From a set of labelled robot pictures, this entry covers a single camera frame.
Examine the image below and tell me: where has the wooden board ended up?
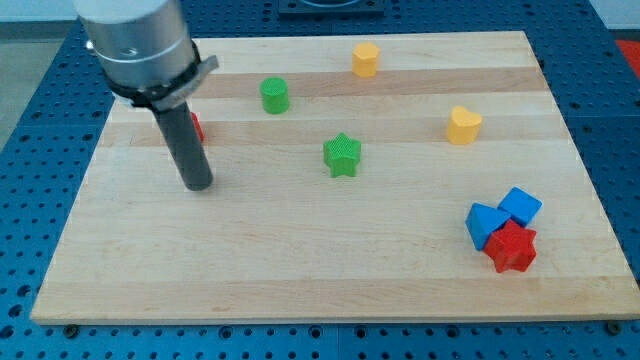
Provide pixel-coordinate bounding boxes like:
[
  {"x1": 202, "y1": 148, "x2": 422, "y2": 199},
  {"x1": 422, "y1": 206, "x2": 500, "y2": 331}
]
[{"x1": 31, "y1": 31, "x2": 639, "y2": 325}]

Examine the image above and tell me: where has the red circle block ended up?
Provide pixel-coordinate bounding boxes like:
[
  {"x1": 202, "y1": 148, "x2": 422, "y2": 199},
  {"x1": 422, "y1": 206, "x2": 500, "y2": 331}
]
[{"x1": 190, "y1": 112, "x2": 205, "y2": 143}]

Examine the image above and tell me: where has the yellow heart block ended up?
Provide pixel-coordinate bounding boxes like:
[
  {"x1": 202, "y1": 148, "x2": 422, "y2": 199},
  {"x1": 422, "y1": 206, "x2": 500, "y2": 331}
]
[{"x1": 446, "y1": 106, "x2": 483, "y2": 145}]

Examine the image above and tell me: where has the dark cylindrical pusher stick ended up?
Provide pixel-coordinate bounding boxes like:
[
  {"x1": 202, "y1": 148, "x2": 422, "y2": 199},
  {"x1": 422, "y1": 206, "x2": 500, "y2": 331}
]
[{"x1": 153, "y1": 103, "x2": 213, "y2": 191}]

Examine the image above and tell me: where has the green star block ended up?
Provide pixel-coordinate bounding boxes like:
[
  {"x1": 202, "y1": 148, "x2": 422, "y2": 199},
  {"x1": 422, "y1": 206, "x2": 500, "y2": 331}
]
[{"x1": 323, "y1": 133, "x2": 361, "y2": 178}]

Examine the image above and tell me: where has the yellow hexagon block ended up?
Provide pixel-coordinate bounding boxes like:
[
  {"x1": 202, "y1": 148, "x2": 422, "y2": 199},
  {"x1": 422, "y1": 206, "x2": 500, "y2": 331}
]
[{"x1": 352, "y1": 42, "x2": 380, "y2": 78}]

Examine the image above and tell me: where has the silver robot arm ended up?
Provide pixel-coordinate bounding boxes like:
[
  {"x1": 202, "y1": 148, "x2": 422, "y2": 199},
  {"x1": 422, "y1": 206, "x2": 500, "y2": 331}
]
[{"x1": 73, "y1": 0, "x2": 218, "y2": 191}]

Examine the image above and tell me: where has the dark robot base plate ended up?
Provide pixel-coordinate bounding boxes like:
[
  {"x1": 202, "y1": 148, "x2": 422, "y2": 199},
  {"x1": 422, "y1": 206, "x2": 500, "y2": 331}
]
[{"x1": 276, "y1": 0, "x2": 386, "y2": 16}]

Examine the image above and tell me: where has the green cylinder block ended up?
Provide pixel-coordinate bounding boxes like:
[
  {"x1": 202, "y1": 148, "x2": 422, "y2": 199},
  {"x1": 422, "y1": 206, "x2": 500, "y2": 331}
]
[{"x1": 259, "y1": 77, "x2": 289, "y2": 114}]

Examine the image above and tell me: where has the red star block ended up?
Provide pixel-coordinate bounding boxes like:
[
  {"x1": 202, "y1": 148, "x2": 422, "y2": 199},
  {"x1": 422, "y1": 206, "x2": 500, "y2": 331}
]
[{"x1": 483, "y1": 220, "x2": 537, "y2": 273}]

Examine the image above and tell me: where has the red object at edge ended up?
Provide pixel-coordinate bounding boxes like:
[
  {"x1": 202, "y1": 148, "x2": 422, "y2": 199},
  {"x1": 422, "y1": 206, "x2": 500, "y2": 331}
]
[{"x1": 616, "y1": 40, "x2": 640, "y2": 77}]

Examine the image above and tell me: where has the blue cube block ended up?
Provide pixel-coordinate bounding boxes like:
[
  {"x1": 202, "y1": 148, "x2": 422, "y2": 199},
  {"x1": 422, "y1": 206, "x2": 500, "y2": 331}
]
[{"x1": 498, "y1": 187, "x2": 543, "y2": 227}]

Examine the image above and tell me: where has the blue triangle block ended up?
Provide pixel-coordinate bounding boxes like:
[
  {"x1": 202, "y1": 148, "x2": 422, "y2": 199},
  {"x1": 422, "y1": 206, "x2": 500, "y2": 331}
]
[{"x1": 465, "y1": 203, "x2": 510, "y2": 251}]

